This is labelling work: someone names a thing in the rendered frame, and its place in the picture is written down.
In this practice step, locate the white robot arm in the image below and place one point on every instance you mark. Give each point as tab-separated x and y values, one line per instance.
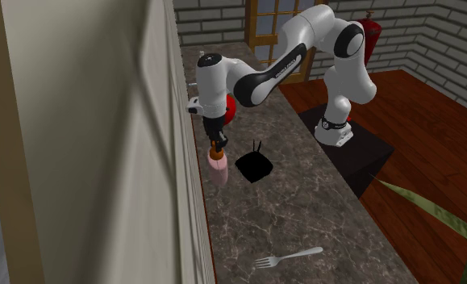
335	67

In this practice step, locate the silver fork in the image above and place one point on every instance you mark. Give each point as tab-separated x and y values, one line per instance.
288	257

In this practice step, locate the red round object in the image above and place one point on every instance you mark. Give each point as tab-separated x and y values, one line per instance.
230	110

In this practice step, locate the red fire extinguisher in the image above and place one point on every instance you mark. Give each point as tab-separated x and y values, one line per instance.
371	35

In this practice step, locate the pink bottle with orange cap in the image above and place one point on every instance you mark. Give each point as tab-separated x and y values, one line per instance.
219	170

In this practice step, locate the green plant leaf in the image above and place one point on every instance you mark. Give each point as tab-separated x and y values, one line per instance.
437	214

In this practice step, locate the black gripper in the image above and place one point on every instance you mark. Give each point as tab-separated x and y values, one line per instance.
214	129

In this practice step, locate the wooden glass-paned door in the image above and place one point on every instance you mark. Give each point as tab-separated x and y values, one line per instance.
265	27

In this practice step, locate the black robot stand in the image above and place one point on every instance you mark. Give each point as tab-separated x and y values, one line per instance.
359	153

